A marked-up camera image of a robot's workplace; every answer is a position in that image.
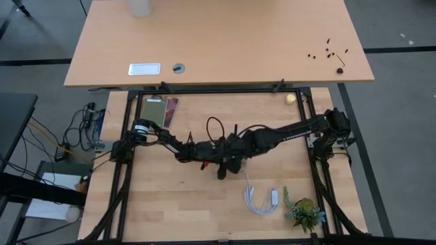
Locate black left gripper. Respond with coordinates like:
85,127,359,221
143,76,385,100
191,140,229,181

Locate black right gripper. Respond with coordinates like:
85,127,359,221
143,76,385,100
222,133,260,176

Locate maroon book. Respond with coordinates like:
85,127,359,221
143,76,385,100
161,97,180,131

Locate green artificial plant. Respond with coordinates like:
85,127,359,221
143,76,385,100
282,185,327,235

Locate green book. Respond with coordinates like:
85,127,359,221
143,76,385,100
140,97,169,130

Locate light wooden desk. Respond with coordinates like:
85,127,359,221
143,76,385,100
63,0,376,89

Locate white rectangular desk plate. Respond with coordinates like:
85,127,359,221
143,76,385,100
127,63,162,77

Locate clear round lid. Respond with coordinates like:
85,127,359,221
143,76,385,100
65,206,82,223

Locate dark grey cart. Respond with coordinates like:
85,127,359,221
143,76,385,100
6,160,93,245

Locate black power adapter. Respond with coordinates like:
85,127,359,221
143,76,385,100
53,143,71,163

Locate white paper sheet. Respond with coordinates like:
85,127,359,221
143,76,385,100
25,171,86,221

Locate white cylindrical container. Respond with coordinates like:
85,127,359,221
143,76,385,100
125,0,153,19

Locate black side table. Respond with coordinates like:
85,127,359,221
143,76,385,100
0,93,39,173

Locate black stand leg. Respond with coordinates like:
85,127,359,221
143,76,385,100
12,0,31,18

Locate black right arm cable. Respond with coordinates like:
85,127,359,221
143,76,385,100
205,116,226,146

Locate white coiled power cord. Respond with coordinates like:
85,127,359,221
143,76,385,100
243,171,281,216

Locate black aluminium table frame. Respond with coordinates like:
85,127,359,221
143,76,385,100
77,86,374,245

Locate grey metal mounting bracket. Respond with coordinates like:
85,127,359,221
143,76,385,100
329,136,357,148
87,140,115,153

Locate black floor cable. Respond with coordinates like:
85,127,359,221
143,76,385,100
63,101,105,152

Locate yellow floor cable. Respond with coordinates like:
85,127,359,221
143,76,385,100
27,120,93,165

